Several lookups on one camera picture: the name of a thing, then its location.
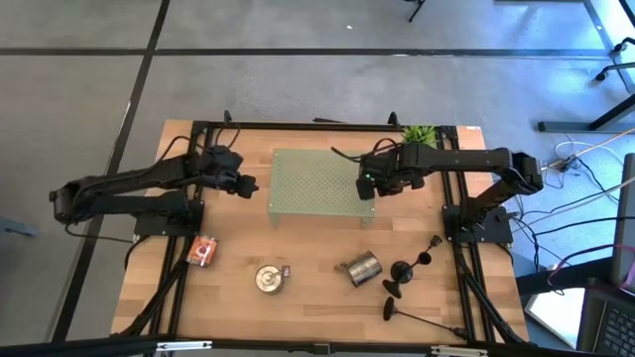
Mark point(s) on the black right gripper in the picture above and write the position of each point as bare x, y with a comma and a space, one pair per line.
394, 171

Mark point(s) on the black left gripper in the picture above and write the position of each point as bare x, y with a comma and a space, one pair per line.
220, 166

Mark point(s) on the green perforated metal shelf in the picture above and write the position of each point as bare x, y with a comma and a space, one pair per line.
317, 183

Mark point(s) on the orange scented candle tin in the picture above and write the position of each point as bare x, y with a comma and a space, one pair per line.
201, 250

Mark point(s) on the silver candle tin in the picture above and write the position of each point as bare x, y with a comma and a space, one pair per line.
269, 279
366, 268

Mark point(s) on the black candlestick holder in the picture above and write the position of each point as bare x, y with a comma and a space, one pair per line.
401, 272
389, 308
392, 288

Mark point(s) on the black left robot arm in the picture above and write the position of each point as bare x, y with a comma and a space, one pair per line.
124, 181

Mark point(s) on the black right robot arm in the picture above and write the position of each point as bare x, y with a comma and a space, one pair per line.
471, 158

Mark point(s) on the green plant in white pot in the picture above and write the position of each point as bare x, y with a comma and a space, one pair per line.
420, 134

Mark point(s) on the black tripod leg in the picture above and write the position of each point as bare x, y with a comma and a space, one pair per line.
416, 10

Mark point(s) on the black power adapter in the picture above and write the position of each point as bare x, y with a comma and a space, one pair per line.
565, 162

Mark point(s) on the black crossbar with silver brackets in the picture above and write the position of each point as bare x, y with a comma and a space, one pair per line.
99, 347

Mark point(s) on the white flat board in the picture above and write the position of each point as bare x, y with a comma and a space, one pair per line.
550, 312

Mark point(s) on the black desk foot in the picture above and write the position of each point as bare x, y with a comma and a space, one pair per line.
580, 126

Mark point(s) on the black chair caster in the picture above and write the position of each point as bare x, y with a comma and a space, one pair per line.
601, 76
617, 48

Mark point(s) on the dark computer monitor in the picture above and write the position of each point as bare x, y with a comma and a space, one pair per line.
626, 223

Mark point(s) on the dark laptop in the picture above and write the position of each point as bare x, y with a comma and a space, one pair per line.
615, 329

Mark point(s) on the black aluminium table frame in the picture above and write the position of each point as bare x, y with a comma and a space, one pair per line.
248, 125

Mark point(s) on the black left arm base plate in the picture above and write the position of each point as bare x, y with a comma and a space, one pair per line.
149, 228

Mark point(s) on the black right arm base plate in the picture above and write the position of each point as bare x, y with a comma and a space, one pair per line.
496, 232

